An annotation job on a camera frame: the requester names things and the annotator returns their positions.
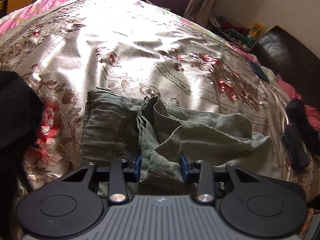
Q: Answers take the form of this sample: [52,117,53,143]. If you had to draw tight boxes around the olive green pants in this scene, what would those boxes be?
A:
[81,88,281,195]

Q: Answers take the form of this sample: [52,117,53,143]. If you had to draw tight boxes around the dark navy clothes pile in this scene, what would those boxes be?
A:
[281,99,319,171]

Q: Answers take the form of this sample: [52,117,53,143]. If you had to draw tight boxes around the black folded garment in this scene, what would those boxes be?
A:
[0,70,45,153]

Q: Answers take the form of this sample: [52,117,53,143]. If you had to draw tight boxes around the pink pillow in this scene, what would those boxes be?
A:
[274,73,320,133]

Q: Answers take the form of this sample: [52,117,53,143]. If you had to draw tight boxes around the dark leather headboard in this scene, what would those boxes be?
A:
[250,25,320,109]

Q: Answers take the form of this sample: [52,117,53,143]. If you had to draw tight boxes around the floral satin bedspread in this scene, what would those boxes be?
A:
[0,0,320,240]

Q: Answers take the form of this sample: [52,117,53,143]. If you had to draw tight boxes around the cluttered side shelf items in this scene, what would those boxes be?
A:
[207,16,263,52]

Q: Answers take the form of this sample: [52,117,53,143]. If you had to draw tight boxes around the beige curtain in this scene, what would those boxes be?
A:
[183,0,215,28]

